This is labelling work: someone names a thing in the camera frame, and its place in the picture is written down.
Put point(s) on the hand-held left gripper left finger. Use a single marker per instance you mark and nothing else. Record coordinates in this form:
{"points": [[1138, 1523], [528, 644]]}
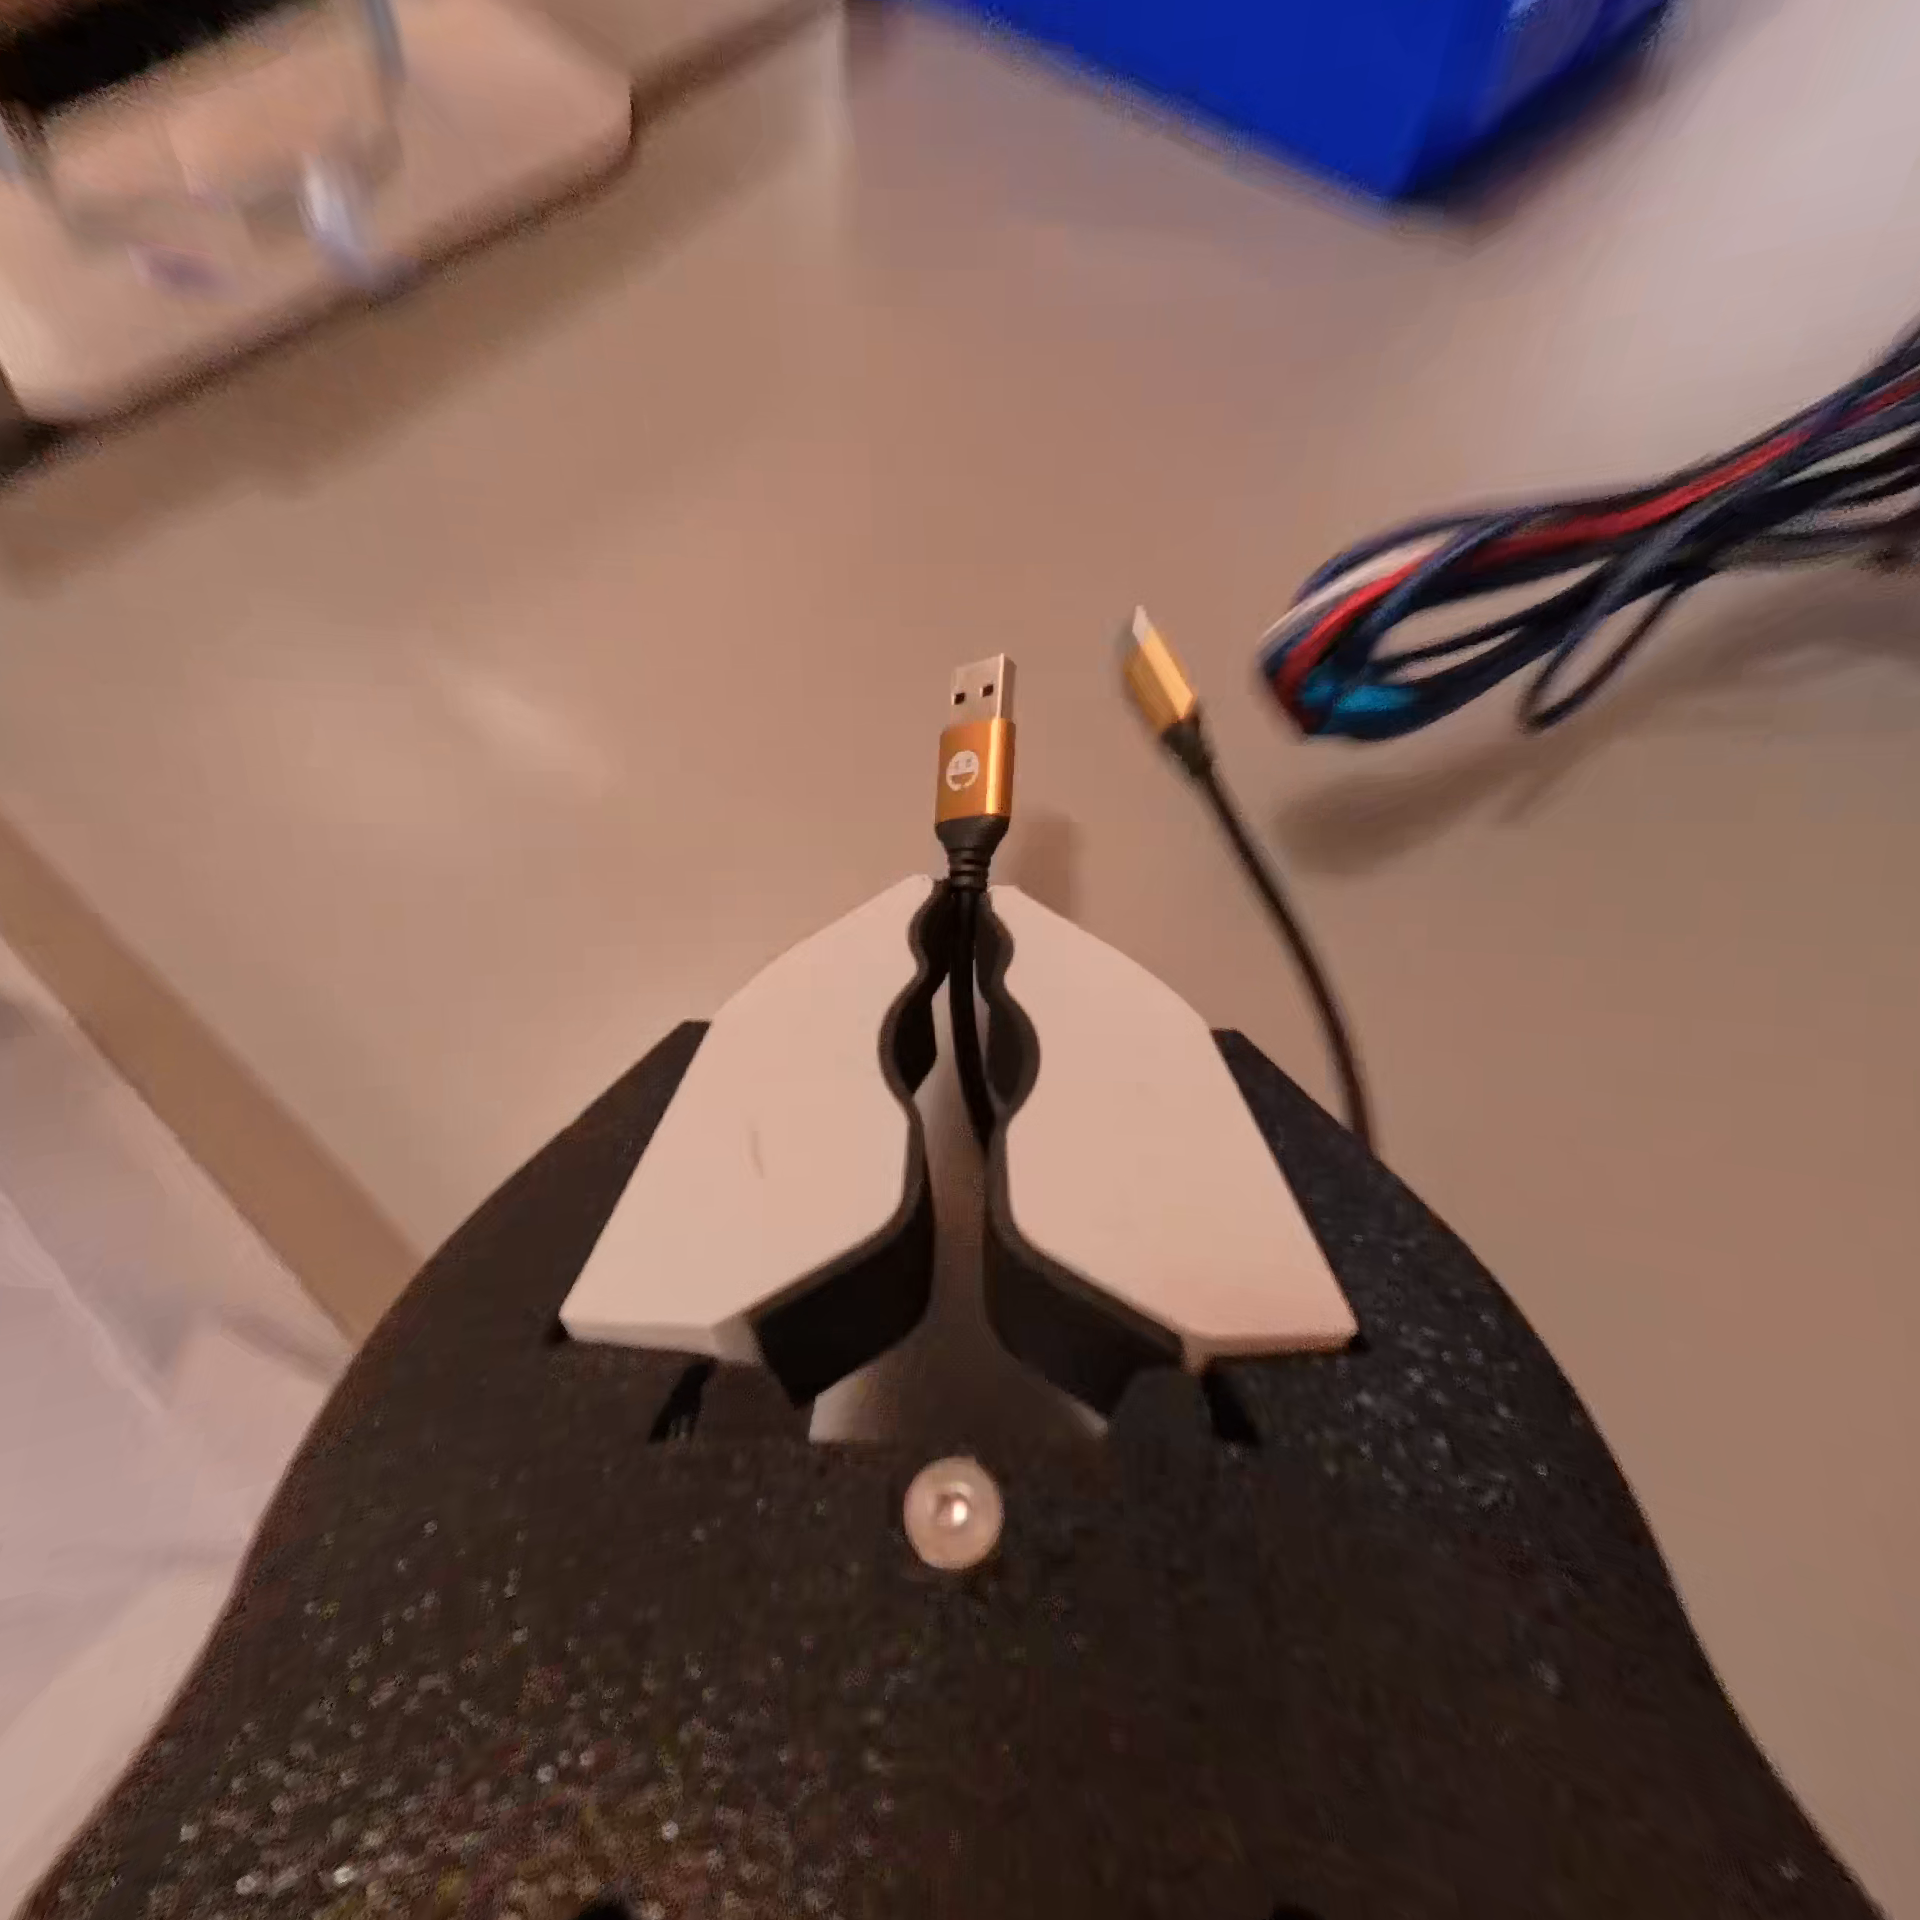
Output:
{"points": [[750, 1170]]}

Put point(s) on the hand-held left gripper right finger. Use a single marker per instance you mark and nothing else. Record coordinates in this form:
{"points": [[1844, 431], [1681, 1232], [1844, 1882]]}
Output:
{"points": [[1154, 1185]]}

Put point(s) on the clear plastic container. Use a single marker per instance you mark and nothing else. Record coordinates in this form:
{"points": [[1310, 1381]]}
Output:
{"points": [[300, 194]]}

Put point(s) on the blue box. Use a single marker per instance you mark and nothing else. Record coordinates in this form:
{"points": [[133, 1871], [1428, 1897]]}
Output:
{"points": [[1320, 76]]}

